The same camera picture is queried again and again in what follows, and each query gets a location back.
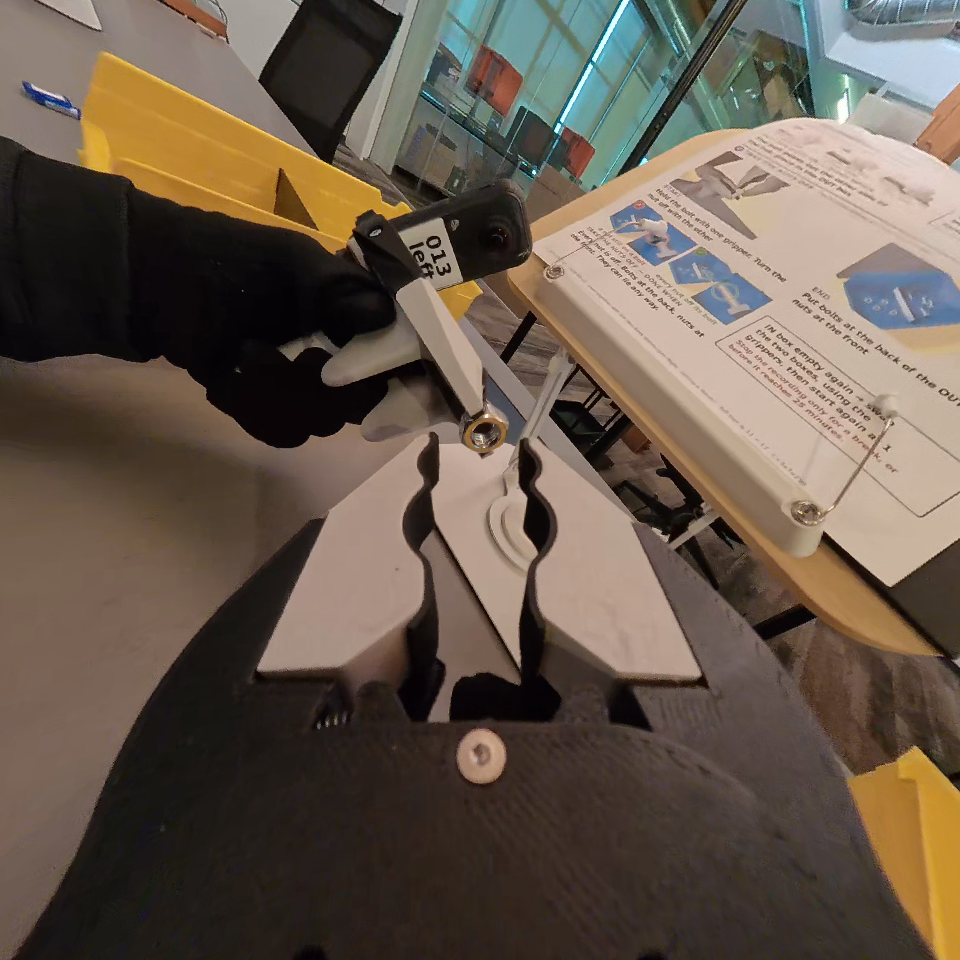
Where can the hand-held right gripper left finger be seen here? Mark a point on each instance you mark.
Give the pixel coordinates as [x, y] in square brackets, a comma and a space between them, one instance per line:
[352, 592]

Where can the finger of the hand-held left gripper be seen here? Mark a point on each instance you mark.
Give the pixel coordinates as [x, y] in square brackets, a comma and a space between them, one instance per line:
[439, 345]

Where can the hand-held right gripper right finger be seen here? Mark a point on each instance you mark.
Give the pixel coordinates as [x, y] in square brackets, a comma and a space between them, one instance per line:
[607, 600]

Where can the steel hex nut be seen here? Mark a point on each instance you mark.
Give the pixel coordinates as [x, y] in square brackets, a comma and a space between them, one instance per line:
[467, 433]

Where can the yellow plastic bin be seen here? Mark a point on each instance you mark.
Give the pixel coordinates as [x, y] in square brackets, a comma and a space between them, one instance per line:
[915, 847]
[187, 150]

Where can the person's left forearm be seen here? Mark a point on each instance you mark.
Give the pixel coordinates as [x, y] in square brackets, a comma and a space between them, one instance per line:
[60, 247]

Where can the person's left hand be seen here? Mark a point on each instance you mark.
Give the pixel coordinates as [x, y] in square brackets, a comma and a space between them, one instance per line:
[247, 300]

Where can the white stand strut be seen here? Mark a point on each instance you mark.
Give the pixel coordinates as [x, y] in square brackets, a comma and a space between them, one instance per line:
[544, 397]

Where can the instruction sheet on stand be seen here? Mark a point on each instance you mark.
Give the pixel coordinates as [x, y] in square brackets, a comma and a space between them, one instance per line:
[592, 191]

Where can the white stand ledge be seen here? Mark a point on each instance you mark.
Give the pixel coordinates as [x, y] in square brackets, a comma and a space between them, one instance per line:
[675, 405]

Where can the black metal pole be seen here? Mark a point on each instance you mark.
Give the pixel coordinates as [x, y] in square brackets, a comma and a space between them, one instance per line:
[685, 82]

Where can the blue white small packet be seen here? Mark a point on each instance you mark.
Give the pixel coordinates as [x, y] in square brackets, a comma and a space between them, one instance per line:
[49, 99]

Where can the white paper sheet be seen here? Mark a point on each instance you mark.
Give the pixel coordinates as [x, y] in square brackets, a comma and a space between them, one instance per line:
[71, 11]

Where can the wooden beam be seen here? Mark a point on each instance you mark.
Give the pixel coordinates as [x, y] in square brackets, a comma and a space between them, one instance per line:
[941, 131]

